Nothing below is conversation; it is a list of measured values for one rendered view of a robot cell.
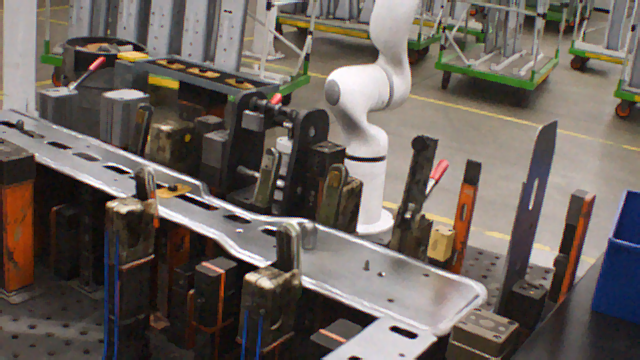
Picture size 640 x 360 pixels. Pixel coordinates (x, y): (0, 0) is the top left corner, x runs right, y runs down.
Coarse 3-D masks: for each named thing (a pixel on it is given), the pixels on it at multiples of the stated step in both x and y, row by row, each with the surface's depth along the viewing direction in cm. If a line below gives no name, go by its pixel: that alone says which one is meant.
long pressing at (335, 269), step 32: (0, 128) 184; (32, 128) 187; (64, 128) 189; (64, 160) 169; (128, 160) 174; (128, 192) 156; (192, 192) 161; (192, 224) 146; (224, 224) 147; (256, 224) 149; (320, 224) 152; (256, 256) 136; (320, 256) 139; (352, 256) 141; (384, 256) 143; (320, 288) 129; (352, 288) 129; (384, 288) 131; (416, 288) 132; (448, 288) 133; (480, 288) 134; (416, 320) 122; (448, 320) 123
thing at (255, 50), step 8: (264, 0) 791; (272, 0) 791; (256, 8) 798; (264, 8) 794; (272, 8) 796; (256, 16) 800; (264, 16) 796; (272, 16) 800; (256, 24) 802; (272, 24) 805; (256, 32) 805; (256, 40) 807; (272, 40) 814; (248, 48) 822; (256, 48) 810; (272, 48) 810; (248, 56) 805; (256, 56) 801; (272, 56) 810; (280, 56) 819
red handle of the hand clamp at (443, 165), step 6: (438, 162) 152; (444, 162) 152; (438, 168) 151; (444, 168) 151; (432, 174) 150; (438, 174) 150; (432, 180) 150; (438, 180) 150; (432, 186) 149; (426, 192) 148; (408, 210) 146; (408, 216) 145
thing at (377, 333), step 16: (384, 320) 120; (368, 336) 115; (384, 336) 116; (400, 336) 116; (432, 336) 117; (336, 352) 110; (352, 352) 110; (368, 352) 111; (384, 352) 111; (400, 352) 112; (416, 352) 112
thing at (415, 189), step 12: (420, 144) 140; (432, 144) 141; (420, 156) 144; (432, 156) 142; (420, 168) 144; (408, 180) 144; (420, 180) 144; (408, 192) 145; (420, 192) 143; (408, 204) 147; (420, 204) 144
